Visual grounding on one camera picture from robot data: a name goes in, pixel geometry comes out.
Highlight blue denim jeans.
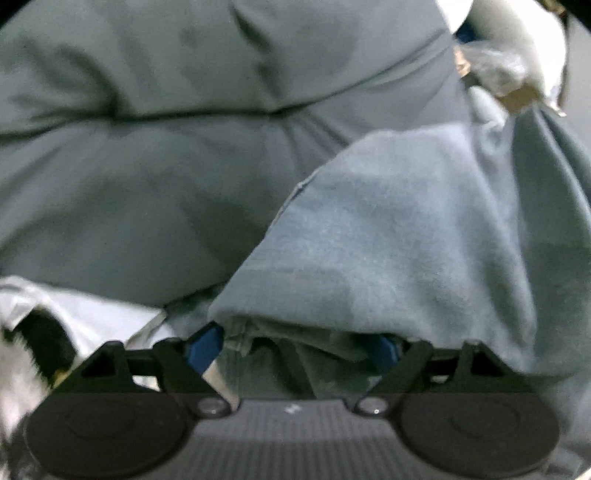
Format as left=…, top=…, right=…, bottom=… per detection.
left=169, top=106, right=590, bottom=398

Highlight white cartoon print bedsheet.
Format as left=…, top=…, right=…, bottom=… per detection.
left=0, top=275, right=219, bottom=393

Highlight dark grey-green quilt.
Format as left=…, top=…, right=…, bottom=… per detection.
left=1, top=1, right=469, bottom=306

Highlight white plastic bag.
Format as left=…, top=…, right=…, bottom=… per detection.
left=437, top=1, right=568, bottom=113

